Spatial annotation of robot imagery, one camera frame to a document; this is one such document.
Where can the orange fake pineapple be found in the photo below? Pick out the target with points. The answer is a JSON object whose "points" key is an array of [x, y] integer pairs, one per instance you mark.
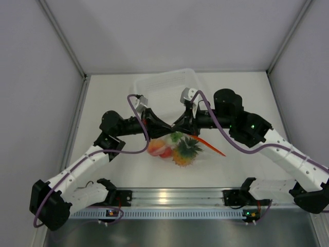
{"points": [[186, 151]]}

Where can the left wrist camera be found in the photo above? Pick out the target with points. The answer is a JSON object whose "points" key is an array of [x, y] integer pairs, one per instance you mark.
{"points": [[141, 103]]}

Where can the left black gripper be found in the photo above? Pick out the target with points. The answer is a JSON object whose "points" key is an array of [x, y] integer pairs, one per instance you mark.
{"points": [[152, 124]]}

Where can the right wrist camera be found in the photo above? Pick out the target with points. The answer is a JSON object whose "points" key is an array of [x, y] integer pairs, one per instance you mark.
{"points": [[188, 94]]}

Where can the fake peach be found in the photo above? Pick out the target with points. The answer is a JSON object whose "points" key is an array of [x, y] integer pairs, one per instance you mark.
{"points": [[157, 147]]}

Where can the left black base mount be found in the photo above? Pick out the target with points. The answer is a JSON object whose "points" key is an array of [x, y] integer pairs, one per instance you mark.
{"points": [[118, 198]]}

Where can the white plastic basket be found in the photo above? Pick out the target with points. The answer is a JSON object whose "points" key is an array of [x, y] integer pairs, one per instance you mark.
{"points": [[163, 92]]}

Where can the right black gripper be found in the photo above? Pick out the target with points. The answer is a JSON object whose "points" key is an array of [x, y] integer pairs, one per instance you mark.
{"points": [[190, 125]]}

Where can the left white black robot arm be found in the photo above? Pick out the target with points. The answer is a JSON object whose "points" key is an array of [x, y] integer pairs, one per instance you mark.
{"points": [[105, 148]]}

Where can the slotted cable duct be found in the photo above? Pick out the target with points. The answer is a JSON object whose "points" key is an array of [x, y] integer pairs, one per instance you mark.
{"points": [[189, 213]]}

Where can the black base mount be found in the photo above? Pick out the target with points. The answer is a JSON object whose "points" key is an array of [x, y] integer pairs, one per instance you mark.
{"points": [[236, 197], [118, 198]]}

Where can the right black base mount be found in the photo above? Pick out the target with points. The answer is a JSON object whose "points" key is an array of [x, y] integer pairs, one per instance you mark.
{"points": [[236, 197]]}

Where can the aluminium mounting rail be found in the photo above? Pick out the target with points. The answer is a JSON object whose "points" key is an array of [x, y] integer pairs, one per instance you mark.
{"points": [[169, 196]]}

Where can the red fake fruit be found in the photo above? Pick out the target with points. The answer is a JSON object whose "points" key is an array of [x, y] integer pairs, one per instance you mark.
{"points": [[167, 153]]}

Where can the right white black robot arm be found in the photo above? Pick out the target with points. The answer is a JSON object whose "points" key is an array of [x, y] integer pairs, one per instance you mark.
{"points": [[249, 133]]}

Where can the clear zip bag orange seal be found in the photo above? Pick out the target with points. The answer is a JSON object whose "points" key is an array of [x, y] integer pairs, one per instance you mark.
{"points": [[209, 151]]}

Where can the white fake radish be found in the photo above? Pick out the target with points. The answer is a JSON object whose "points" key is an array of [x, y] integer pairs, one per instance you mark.
{"points": [[173, 139]]}

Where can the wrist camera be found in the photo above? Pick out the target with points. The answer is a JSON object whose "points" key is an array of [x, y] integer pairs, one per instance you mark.
{"points": [[141, 103], [188, 94]]}

